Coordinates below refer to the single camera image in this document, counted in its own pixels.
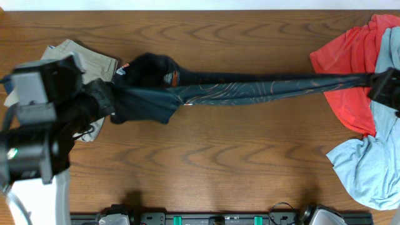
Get black orange-patterned jersey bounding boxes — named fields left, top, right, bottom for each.
left=109, top=52, right=376, bottom=125

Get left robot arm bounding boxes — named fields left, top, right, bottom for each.
left=1, top=79, right=113, bottom=224

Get red t-shirt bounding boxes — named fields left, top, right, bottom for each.
left=310, top=14, right=399, bottom=136

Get folded khaki trousers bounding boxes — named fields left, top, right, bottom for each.
left=4, top=39, right=118, bottom=142

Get light blue t-shirt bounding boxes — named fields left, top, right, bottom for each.
left=326, top=26, right=400, bottom=211

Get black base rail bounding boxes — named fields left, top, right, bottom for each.
left=71, top=202, right=374, bottom=225

